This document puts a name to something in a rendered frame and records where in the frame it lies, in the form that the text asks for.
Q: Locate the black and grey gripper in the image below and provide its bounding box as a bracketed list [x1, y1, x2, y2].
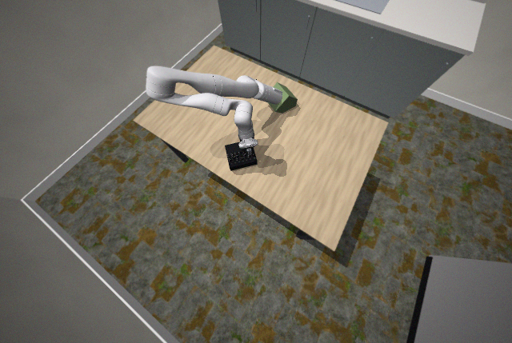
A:
[238, 129, 258, 156]

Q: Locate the black lighting desk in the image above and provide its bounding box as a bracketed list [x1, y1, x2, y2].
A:
[225, 142, 258, 171]

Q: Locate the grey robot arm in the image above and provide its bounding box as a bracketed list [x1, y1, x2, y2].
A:
[146, 66, 282, 135]

